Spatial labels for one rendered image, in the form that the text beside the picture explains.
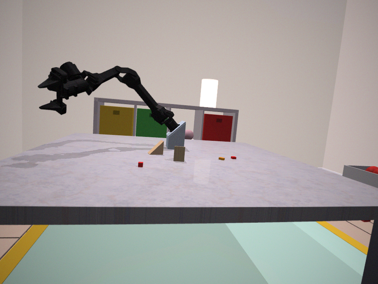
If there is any tan triangular wooden block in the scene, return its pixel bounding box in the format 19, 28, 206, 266
174, 146, 185, 162
148, 140, 164, 155

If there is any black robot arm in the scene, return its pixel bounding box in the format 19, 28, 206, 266
60, 62, 180, 132

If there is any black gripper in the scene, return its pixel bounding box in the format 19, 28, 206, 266
38, 67, 79, 115

